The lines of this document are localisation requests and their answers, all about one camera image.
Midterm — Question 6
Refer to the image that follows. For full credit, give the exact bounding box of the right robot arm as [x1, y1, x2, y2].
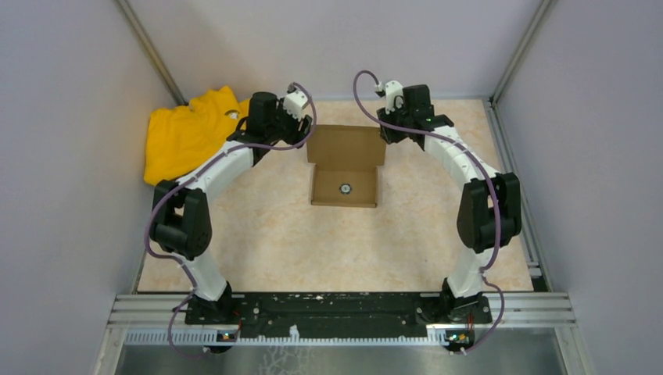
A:
[376, 80, 521, 322]

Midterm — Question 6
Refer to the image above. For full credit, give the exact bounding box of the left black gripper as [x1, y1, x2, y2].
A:
[266, 97, 312, 148]

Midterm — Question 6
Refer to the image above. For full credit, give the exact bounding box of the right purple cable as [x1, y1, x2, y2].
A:
[353, 70, 506, 355]

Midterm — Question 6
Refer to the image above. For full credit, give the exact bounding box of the yellow shirt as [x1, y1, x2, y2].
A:
[143, 86, 250, 186]

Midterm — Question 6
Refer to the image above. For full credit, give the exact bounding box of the brown cardboard box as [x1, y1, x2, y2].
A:
[306, 125, 386, 209]

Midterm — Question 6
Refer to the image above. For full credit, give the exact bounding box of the purple cable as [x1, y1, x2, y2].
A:
[353, 70, 506, 355]
[143, 81, 317, 359]

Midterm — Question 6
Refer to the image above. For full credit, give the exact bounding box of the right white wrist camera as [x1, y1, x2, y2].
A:
[375, 80, 404, 114]

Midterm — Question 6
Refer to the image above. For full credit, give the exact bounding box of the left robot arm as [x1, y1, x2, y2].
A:
[145, 87, 316, 324]

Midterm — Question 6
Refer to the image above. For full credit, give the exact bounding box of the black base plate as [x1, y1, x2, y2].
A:
[185, 292, 493, 339]

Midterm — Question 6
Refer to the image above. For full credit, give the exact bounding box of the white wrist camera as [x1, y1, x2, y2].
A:
[283, 90, 309, 121]
[375, 80, 404, 114]

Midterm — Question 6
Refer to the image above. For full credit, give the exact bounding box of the aluminium frame rail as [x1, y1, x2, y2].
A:
[108, 292, 576, 347]

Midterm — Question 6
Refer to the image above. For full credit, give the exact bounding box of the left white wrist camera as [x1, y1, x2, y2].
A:
[283, 90, 309, 121]

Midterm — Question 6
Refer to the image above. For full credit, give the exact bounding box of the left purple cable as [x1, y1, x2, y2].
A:
[143, 81, 317, 359]

